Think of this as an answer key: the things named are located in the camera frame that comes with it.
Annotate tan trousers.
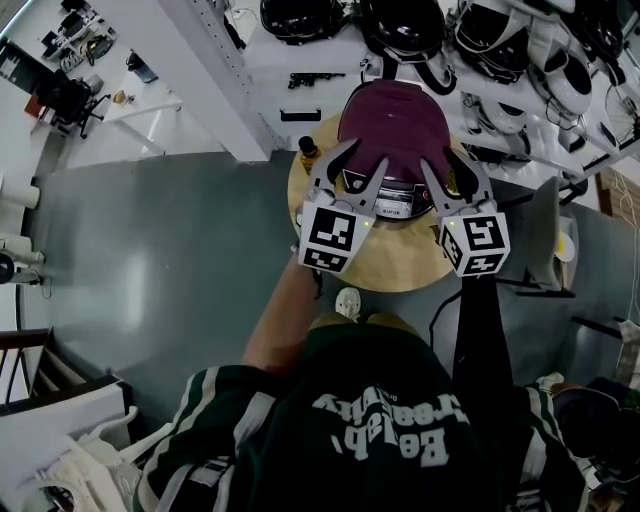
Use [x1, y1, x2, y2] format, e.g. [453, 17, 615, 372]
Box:
[308, 312, 421, 341]

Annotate yellow oil bottle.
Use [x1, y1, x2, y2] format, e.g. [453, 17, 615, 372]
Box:
[298, 135, 322, 176]

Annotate white square table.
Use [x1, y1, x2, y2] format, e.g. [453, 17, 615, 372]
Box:
[102, 64, 184, 156]

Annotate black office chair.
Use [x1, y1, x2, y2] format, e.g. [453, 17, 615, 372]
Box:
[37, 69, 111, 139]

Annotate round wooden side table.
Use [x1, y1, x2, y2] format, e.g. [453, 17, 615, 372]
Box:
[287, 112, 469, 294]

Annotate black chain of parts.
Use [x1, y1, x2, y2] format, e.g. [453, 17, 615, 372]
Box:
[287, 72, 346, 90]

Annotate person's white left shoe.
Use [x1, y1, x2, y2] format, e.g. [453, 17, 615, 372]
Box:
[334, 287, 362, 324]

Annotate cluttered white office desk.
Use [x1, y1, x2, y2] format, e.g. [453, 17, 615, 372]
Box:
[39, 0, 119, 69]

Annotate brown cardboard box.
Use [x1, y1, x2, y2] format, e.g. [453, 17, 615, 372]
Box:
[597, 167, 640, 216]

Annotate person's right forearm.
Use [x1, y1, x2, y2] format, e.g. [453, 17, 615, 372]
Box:
[452, 273, 514, 401]

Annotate white cylindrical bin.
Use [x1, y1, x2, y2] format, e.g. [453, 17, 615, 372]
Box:
[0, 184, 41, 211]

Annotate dark grey pot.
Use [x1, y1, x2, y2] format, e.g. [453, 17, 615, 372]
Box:
[125, 49, 159, 84]

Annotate white metal shelf rack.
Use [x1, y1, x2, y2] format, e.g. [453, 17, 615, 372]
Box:
[92, 0, 640, 174]

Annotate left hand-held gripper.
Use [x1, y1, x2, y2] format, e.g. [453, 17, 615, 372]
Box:
[297, 138, 391, 275]

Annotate white dish with yellow item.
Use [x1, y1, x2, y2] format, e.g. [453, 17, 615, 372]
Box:
[554, 229, 576, 261]

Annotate black round floor device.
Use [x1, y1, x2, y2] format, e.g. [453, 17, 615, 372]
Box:
[0, 234, 47, 287]

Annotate person's left forearm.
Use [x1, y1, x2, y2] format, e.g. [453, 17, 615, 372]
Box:
[242, 254, 321, 374]

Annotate black metal bar frame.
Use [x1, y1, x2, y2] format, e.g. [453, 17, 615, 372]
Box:
[572, 314, 624, 341]

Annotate dark wooden chair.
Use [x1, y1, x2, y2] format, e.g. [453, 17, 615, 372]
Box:
[0, 327, 121, 416]

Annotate grey chair with black legs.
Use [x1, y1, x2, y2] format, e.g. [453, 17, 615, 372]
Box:
[492, 172, 591, 300]

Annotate black standing fan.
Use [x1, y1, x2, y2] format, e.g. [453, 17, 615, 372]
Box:
[604, 84, 640, 151]

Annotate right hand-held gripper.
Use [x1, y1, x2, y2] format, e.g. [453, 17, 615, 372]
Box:
[419, 146, 511, 278]

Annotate green striped jersey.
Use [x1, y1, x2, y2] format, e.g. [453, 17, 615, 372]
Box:
[134, 327, 589, 512]

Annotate black white-rimmed swivel chair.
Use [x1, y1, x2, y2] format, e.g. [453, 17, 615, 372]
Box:
[552, 384, 640, 471]

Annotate maroon rice cooker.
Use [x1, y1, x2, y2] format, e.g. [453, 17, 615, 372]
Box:
[337, 78, 455, 222]

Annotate white carved chair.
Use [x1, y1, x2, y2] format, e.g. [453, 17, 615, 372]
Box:
[29, 404, 176, 512]

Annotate white quilted foam pad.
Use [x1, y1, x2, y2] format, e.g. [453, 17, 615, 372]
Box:
[617, 319, 640, 381]

